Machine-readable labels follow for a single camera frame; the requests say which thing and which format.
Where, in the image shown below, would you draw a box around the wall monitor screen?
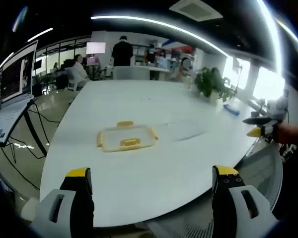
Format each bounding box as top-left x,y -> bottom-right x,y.
86,42 -> 107,55

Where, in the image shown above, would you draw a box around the ceiling air vent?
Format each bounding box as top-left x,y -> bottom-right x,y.
168,0 -> 224,22

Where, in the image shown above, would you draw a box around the blue flat object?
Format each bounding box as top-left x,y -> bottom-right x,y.
222,104 -> 240,116

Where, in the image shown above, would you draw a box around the short ceiling light strip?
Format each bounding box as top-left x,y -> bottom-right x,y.
26,27 -> 54,42

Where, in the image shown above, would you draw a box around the long ceiling light strip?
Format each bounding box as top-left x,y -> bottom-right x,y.
90,15 -> 229,59

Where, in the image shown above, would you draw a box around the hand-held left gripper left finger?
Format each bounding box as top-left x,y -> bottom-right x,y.
31,167 -> 95,238

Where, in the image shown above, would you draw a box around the clear plastic sheet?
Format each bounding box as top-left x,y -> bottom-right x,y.
167,120 -> 206,143

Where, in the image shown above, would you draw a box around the white square plant pot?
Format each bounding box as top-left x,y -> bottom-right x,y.
208,89 -> 220,104

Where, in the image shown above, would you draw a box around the clear container with yellow buckles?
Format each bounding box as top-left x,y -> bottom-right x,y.
96,120 -> 159,153

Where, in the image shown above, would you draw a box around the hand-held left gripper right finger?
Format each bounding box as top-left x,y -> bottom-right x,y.
212,165 -> 281,238

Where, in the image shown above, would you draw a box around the black floor cables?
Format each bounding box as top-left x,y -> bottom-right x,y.
0,103 -> 63,191

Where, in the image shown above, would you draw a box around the black tripod laptop stand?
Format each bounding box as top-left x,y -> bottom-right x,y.
4,98 -> 50,159

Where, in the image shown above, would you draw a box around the white rounded object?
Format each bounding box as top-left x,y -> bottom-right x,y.
20,197 -> 41,222

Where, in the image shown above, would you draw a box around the green potted plant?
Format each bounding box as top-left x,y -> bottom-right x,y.
194,65 -> 237,103

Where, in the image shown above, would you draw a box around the white counter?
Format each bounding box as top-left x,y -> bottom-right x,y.
149,66 -> 171,80

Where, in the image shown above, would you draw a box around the open laptop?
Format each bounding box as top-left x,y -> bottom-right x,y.
0,39 -> 39,147

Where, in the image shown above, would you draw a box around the person's dark clothing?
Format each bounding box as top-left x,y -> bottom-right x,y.
279,143 -> 298,219

